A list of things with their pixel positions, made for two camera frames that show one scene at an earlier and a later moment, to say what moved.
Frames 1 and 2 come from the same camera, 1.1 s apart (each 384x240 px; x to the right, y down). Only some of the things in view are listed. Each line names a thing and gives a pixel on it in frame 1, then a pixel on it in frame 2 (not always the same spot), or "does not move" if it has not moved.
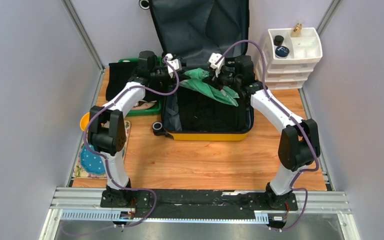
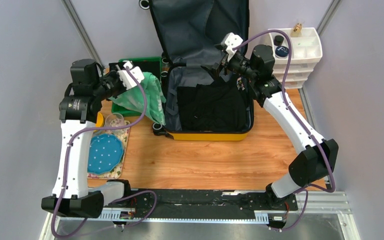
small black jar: x=278 y=40 does not move
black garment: x=199 y=112 does not move
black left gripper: x=182 y=75 -> x=122 y=86
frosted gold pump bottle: x=296 y=32 does not move
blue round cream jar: x=281 y=52 does not move
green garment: x=195 y=83 -> x=132 y=100
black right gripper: x=215 y=81 -> x=224 y=62
